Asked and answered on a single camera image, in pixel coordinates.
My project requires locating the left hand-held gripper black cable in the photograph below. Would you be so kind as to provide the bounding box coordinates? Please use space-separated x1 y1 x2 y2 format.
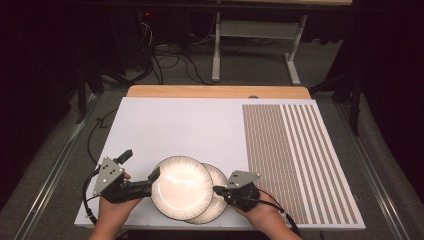
82 166 103 225

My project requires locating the striped grey white mat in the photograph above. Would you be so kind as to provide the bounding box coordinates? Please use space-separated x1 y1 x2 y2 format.
241 103 366 225

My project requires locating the black metal stand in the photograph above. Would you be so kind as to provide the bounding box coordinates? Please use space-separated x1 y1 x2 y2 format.
308 64 364 137
75 62 105 125

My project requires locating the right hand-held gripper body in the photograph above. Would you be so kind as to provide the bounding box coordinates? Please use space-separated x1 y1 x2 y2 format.
223 170 262 213

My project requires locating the person's right hand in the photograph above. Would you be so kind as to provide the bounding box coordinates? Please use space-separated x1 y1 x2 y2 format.
232 192 288 227

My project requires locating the wooden table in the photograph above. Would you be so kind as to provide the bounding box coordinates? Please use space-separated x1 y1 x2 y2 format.
126 84 312 100

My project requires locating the black floor cable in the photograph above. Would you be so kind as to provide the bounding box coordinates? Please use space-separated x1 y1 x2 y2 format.
86 107 120 166

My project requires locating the person's left hand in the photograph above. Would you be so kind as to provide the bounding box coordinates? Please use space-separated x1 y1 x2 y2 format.
98 171 144 222

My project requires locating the black computer tower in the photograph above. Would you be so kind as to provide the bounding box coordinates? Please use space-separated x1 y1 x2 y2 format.
109 9 193 73

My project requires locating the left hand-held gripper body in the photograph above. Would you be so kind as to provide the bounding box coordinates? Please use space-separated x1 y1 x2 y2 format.
92 156 154 205

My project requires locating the hand-held gripper black cable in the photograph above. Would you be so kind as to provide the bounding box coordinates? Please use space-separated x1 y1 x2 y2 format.
82 166 103 225
248 189 303 238

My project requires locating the right hand-held gripper black cable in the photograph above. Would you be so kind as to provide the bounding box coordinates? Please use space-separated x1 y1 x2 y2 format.
248 189 303 238

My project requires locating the white metal desk frame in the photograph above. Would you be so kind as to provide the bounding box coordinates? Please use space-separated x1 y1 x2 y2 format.
211 12 309 86

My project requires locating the tangle of black floor cables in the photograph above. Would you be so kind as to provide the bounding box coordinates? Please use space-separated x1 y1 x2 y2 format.
134 19 214 86

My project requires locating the white plate with dark rim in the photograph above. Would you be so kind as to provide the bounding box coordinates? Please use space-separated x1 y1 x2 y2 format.
150 155 215 221
185 162 230 225

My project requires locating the metal floor rail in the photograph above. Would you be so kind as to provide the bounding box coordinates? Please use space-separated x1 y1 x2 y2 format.
333 101 406 240
12 93 101 240

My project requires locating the white board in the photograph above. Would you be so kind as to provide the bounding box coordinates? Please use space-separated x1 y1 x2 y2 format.
74 96 367 232

